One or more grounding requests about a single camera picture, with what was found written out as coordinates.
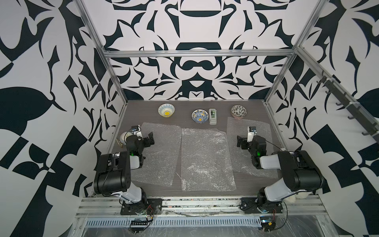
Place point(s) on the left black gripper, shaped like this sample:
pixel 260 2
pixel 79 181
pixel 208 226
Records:
pixel 147 143

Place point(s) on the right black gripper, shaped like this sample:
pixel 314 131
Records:
pixel 245 142

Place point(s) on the bubble wrap sheet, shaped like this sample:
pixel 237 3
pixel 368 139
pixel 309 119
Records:
pixel 241 159
pixel 205 161
pixel 160 164

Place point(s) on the blue yellow patterned bowl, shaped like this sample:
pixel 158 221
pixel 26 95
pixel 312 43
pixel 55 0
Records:
pixel 199 116

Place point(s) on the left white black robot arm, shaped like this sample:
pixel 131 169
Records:
pixel 113 172

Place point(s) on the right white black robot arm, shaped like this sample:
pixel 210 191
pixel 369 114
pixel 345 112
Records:
pixel 299 172

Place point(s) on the black white speckled bowl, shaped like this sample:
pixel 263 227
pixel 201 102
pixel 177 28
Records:
pixel 238 111

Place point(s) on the yellow centre patterned bowl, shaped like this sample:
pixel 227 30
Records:
pixel 166 110

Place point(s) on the white teddy bear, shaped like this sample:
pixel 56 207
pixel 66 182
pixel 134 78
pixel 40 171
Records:
pixel 293 198

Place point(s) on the left electronics board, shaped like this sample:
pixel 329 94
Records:
pixel 137 226

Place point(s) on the electronics board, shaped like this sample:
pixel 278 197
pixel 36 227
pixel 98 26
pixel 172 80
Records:
pixel 137 226
pixel 267 224

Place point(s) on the right electronics board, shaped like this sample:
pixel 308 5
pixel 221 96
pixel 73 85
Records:
pixel 267 224

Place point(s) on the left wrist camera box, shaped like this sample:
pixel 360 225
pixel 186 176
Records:
pixel 136 130

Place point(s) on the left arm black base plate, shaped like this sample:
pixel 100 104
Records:
pixel 150 206

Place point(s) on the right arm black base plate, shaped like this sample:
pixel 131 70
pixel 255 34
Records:
pixel 254 206

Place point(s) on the aluminium frame rail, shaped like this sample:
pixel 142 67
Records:
pixel 198 53

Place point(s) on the white slotted cable duct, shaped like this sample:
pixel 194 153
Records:
pixel 164 222

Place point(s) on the grey wall hook rail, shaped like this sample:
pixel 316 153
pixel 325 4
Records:
pixel 346 101

